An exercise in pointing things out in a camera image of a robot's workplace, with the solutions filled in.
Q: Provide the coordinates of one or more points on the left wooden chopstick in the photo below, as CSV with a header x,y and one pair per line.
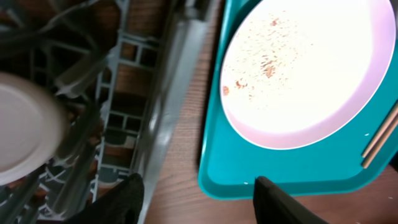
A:
x,y
387,122

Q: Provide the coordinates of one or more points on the rice leftovers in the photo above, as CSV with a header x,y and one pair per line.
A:
x,y
259,58

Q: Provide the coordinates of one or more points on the white paper cup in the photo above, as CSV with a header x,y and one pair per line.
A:
x,y
33,126

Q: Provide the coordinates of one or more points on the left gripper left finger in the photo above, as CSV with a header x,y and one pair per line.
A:
x,y
120,205

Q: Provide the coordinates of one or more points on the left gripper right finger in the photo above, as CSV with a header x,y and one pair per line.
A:
x,y
272,206

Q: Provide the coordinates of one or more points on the right wooden chopstick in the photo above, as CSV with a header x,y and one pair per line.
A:
x,y
379,144

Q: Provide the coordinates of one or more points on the teal serving tray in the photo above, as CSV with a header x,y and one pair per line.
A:
x,y
229,164

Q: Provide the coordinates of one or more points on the grey plastic dish rack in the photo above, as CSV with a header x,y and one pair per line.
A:
x,y
122,93

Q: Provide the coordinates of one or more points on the wooden chopstick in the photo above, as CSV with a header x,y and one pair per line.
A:
x,y
387,122
379,144

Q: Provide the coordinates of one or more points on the large white plate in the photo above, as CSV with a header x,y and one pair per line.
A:
x,y
347,50

